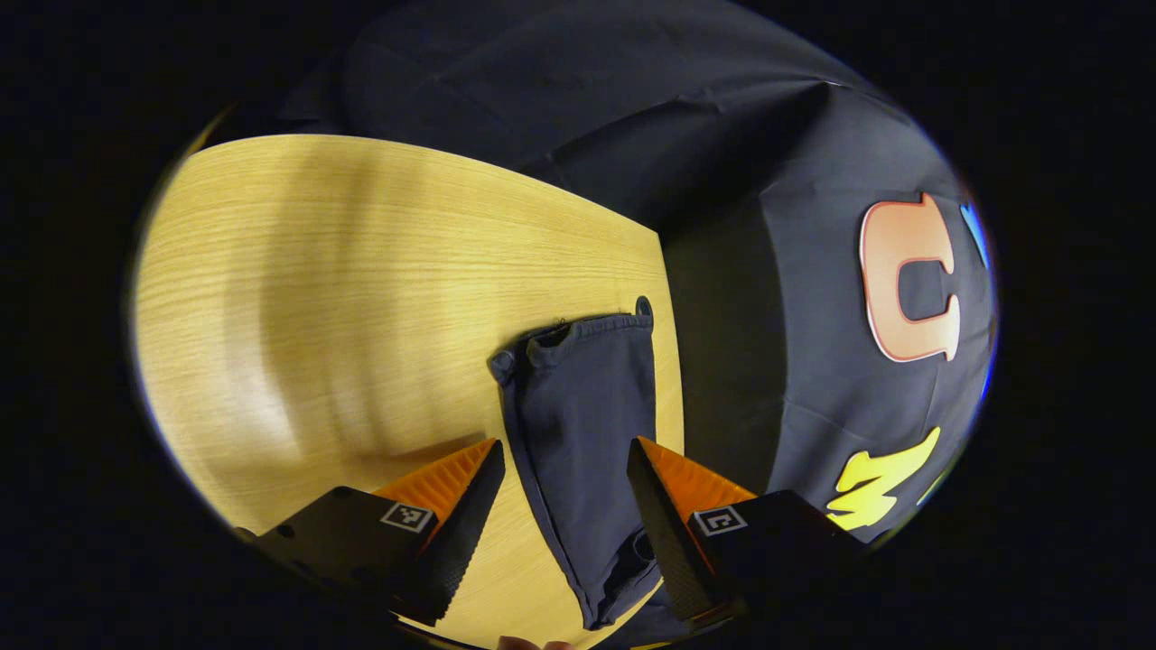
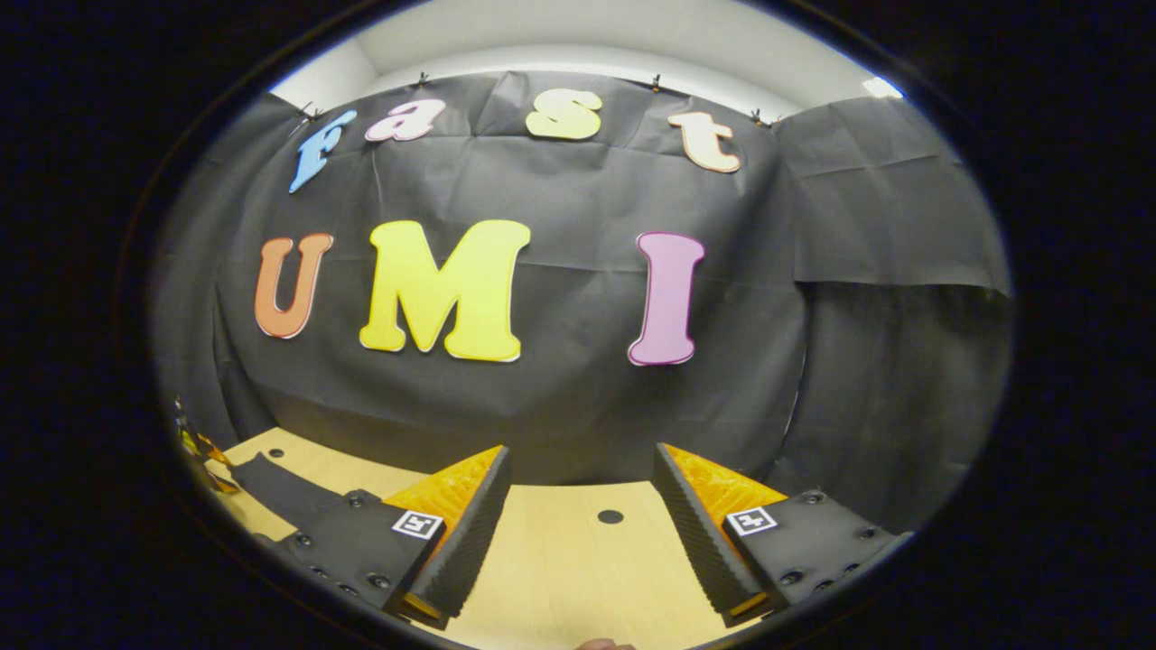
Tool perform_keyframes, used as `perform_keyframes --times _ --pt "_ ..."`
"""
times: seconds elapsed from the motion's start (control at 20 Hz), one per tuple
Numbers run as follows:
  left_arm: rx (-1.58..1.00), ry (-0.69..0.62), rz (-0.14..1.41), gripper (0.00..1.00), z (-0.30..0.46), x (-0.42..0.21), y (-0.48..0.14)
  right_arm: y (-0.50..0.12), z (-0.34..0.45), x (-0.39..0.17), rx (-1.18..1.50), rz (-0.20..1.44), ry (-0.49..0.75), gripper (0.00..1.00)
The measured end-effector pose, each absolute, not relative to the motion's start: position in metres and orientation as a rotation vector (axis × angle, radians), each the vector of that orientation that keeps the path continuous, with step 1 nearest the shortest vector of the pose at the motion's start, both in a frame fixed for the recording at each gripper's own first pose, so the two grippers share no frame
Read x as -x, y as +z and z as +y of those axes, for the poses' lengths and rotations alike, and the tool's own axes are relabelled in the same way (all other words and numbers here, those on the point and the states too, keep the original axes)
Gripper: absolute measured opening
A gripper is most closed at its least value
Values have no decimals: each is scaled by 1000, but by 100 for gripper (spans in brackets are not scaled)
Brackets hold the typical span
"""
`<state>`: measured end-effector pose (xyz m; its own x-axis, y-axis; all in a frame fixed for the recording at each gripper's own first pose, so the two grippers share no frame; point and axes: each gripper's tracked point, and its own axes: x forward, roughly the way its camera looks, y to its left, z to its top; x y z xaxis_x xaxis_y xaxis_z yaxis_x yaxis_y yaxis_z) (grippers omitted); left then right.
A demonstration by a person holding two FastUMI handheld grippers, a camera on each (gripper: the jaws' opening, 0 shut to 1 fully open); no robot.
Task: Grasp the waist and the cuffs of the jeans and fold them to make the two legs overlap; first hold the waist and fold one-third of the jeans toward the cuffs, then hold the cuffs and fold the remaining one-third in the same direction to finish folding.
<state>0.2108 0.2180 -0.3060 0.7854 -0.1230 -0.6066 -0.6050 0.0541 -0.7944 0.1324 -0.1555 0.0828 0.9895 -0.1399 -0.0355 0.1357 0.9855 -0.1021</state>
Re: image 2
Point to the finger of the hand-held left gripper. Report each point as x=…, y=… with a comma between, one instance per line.
x=194, y=447

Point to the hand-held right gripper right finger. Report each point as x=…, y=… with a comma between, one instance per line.
x=695, y=542

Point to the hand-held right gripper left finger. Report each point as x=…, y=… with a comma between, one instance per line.
x=474, y=542

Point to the dark grey jeans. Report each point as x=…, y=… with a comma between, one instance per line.
x=289, y=487

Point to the white ceiling light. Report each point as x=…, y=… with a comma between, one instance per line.
x=882, y=88

